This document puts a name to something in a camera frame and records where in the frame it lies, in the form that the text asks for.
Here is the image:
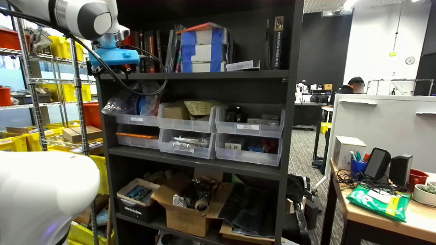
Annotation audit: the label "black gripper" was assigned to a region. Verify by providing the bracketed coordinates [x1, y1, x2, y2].
[116, 66, 141, 77]

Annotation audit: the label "olive woven basket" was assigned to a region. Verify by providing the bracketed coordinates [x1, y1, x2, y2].
[183, 100, 220, 119]

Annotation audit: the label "red cylinder can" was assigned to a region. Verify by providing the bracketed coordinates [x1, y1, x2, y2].
[122, 30, 137, 50]

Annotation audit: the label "clear plastic bag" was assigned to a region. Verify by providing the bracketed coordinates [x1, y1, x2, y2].
[101, 84, 165, 118]

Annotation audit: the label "row of dark books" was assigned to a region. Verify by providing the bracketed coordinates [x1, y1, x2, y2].
[131, 28, 183, 74]

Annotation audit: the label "blue filament spool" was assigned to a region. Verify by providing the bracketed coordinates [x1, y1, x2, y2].
[135, 94, 159, 116]

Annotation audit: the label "left grey storage bin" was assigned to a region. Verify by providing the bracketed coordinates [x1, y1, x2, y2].
[114, 101, 161, 128]

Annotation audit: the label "red plastic bin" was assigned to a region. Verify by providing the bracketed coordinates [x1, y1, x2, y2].
[82, 101, 103, 130]

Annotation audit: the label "small cardboard box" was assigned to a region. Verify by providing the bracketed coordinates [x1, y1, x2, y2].
[161, 103, 190, 120]

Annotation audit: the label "yellow plastic bin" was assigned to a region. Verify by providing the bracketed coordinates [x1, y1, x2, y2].
[67, 221, 115, 245]
[25, 127, 66, 153]
[0, 135, 31, 153]
[43, 82, 93, 104]

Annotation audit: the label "orange rod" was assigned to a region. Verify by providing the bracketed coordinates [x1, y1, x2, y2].
[116, 131, 160, 141]

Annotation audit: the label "yellow container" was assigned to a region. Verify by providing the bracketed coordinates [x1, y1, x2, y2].
[48, 35, 86, 63]

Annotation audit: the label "clear plastic storage bin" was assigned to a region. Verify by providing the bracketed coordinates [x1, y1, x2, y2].
[214, 134, 285, 168]
[115, 131, 161, 152]
[214, 105, 287, 139]
[159, 128, 217, 161]
[159, 103, 217, 135]

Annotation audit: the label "blue and white box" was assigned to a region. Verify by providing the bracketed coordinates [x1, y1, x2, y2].
[180, 60, 228, 74]
[180, 44, 228, 65]

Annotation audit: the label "brown cardboard box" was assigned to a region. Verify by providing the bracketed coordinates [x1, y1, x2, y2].
[62, 126, 104, 143]

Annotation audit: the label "silver foil packets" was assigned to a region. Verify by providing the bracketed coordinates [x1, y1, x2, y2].
[170, 135, 212, 154]

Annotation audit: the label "black shelving unit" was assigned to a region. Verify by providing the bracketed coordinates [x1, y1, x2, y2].
[86, 0, 306, 245]

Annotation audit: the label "large yellow bin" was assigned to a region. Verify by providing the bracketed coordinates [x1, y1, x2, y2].
[88, 154, 111, 197]

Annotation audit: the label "flat white box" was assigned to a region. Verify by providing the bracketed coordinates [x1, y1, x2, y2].
[225, 59, 264, 74]

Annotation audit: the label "small black device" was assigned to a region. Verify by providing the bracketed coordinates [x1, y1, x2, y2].
[225, 107, 250, 124]

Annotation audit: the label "red tray bin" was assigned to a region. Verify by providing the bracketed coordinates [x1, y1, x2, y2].
[0, 28, 22, 51]

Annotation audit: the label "red bucket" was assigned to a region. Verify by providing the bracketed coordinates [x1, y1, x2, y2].
[0, 86, 14, 108]

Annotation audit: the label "small white box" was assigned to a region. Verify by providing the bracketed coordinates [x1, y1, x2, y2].
[224, 141, 244, 152]

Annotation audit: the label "black open box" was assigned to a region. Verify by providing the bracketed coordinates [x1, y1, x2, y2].
[116, 177, 161, 224]

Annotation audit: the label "black tangled gear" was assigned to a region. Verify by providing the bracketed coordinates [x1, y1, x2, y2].
[182, 179, 220, 213]

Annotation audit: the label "tall black book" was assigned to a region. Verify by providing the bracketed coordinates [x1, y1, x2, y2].
[272, 16, 287, 71]

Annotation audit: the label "white and black roll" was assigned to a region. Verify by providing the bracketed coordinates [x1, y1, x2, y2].
[195, 198, 212, 213]

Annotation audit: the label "blue and red item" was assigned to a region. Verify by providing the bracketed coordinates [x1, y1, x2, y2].
[249, 138, 280, 154]

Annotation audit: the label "large open cardboard box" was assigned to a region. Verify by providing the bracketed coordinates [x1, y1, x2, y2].
[152, 175, 235, 239]

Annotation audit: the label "black plastic sheet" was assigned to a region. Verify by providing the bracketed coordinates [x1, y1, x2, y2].
[220, 183, 277, 237]

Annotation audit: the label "flat cardboard piece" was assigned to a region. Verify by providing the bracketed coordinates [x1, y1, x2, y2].
[219, 222, 277, 245]

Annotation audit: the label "black bag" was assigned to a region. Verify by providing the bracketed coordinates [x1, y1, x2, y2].
[285, 175, 322, 237]

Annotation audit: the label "seated person with dark hair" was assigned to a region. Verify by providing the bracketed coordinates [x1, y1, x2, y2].
[338, 75, 367, 96]

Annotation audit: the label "white cube box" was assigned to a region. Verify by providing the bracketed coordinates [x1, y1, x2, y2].
[333, 135, 367, 172]

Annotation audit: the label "blue pen cup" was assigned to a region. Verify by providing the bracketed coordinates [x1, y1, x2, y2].
[351, 152, 368, 176]

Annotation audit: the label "white partition panel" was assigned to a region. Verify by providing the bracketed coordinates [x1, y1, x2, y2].
[325, 93, 436, 175]

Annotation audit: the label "black tilted tablet stand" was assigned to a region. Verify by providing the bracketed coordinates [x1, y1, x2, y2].
[364, 148, 393, 183]

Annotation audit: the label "metal railing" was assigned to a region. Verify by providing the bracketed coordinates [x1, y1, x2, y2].
[367, 78, 435, 97]

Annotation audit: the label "black square speaker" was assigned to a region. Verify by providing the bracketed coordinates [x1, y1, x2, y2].
[389, 154, 415, 190]

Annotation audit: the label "wooden desk with black legs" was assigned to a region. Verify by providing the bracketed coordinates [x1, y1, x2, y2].
[321, 158, 436, 245]

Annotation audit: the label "red bowl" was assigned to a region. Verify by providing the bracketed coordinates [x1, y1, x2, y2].
[408, 168, 430, 188]

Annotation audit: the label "white bowl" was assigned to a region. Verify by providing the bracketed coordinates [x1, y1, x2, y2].
[412, 183, 436, 209]

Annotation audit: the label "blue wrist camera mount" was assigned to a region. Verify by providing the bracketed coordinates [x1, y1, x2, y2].
[88, 47, 142, 70]

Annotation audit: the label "metal wire rack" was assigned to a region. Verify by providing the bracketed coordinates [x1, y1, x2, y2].
[9, 0, 103, 245]

